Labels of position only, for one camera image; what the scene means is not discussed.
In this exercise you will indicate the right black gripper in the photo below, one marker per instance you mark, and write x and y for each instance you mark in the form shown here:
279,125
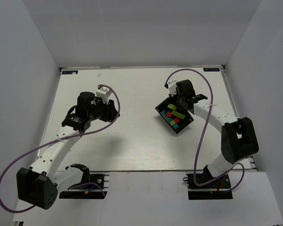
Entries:
185,103

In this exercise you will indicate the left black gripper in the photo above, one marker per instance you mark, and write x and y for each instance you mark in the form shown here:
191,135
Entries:
111,111

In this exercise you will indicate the teal arch block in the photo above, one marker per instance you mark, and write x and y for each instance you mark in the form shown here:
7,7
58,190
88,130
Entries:
171,108

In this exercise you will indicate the long green block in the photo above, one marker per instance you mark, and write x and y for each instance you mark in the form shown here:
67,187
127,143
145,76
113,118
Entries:
179,115

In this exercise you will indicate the black plastic bin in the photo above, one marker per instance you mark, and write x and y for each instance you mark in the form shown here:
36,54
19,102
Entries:
162,110

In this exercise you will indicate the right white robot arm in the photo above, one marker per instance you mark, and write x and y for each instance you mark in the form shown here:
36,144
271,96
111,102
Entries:
238,137

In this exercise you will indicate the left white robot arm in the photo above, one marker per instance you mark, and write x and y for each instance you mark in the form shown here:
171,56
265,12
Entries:
41,183

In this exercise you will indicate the right blue corner label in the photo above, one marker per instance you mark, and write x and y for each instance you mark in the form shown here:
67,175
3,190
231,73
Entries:
211,69

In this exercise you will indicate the blue corner label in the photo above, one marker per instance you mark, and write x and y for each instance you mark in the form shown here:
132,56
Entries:
69,72
211,69

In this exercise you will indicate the left blue corner label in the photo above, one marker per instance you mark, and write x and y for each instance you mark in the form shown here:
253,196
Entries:
69,72

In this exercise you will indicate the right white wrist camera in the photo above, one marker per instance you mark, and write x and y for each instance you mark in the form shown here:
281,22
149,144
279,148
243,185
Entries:
171,86

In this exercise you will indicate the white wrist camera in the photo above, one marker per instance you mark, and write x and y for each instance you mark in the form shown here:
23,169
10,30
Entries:
171,86
103,93

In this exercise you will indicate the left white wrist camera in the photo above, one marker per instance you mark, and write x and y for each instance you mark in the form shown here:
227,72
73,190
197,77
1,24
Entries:
103,93

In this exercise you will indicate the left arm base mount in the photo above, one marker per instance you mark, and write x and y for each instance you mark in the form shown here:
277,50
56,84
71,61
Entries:
95,188

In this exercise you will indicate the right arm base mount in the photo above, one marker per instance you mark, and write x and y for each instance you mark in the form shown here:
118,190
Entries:
215,191

